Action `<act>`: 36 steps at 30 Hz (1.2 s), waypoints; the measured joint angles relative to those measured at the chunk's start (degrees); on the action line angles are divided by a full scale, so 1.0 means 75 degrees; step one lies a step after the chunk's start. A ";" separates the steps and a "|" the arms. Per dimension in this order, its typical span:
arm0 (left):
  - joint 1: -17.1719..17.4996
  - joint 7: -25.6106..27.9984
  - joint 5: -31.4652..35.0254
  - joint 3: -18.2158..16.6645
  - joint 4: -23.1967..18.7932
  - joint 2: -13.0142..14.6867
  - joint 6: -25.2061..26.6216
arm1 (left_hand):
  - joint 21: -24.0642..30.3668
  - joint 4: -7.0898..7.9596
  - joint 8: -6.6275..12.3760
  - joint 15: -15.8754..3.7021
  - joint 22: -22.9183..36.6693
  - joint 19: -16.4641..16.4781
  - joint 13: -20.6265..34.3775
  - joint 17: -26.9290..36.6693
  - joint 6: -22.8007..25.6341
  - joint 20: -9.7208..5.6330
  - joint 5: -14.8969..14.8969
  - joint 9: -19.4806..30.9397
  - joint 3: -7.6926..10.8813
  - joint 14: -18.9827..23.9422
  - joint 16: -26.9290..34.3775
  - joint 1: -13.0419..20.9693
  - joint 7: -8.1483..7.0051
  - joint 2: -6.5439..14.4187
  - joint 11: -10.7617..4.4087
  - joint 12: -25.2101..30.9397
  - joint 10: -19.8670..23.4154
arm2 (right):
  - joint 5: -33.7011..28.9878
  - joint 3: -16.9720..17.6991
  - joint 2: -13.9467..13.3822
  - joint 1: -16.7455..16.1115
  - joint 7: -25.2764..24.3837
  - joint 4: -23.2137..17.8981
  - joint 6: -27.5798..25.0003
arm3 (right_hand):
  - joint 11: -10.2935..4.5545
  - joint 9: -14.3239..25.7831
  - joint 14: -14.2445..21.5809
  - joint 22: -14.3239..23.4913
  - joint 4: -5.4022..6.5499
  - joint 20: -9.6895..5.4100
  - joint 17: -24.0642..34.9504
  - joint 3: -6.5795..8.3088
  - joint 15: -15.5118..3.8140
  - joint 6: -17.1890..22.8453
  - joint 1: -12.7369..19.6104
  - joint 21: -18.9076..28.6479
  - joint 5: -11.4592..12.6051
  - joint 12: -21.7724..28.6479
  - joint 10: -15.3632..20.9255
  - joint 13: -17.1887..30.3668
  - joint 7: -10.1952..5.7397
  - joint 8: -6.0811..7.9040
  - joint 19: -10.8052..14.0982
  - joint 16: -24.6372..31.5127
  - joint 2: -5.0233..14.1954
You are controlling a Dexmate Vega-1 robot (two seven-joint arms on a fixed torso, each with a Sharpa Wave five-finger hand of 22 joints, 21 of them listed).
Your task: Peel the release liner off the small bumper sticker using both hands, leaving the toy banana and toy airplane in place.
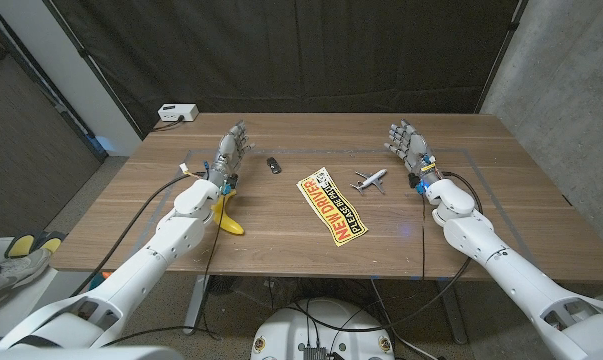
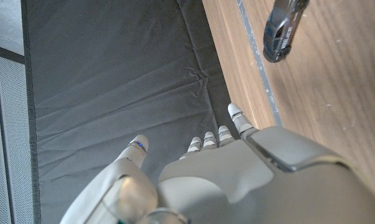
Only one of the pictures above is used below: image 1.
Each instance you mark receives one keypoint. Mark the black backdrop curtain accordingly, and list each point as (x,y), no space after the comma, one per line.
(301,50)

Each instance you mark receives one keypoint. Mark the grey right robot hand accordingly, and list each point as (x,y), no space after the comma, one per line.
(416,150)

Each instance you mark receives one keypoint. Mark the yellow toy banana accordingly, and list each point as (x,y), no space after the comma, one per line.
(228,222)

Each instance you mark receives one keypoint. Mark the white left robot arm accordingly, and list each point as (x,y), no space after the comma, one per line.
(171,235)

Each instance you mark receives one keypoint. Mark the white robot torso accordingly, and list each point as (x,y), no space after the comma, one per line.
(326,325)

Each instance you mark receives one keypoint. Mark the yellow black slipper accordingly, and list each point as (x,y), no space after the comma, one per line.
(20,246)
(51,244)

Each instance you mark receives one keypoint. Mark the white toy airplane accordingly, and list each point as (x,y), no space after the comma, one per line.
(371,180)

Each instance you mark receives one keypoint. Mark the black backdrop stand pole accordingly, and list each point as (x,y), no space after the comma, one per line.
(93,70)
(503,50)

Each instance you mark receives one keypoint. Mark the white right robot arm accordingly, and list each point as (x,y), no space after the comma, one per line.
(481,240)

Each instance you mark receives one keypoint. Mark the white power box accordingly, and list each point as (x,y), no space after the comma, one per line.
(178,112)

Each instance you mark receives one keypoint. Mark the small black key fob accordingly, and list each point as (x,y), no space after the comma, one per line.
(274,165)

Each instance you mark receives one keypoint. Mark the grey table leg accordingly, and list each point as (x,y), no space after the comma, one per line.
(453,315)
(196,305)

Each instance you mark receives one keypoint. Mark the yellow new driver bumper sticker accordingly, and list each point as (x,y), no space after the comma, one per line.
(331,207)

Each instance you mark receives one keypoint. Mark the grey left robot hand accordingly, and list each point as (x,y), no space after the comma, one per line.
(228,155)

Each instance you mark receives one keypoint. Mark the teal orange object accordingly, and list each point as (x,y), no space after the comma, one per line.
(98,281)

